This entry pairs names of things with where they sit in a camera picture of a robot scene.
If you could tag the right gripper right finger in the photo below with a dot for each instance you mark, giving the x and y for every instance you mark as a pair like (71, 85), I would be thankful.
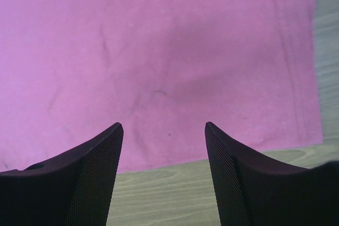
(254, 189)

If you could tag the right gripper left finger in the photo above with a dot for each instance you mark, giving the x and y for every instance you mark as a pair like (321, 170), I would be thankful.
(72, 188)

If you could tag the pink t shirt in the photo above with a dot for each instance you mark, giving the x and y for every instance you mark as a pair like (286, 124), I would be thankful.
(162, 68)

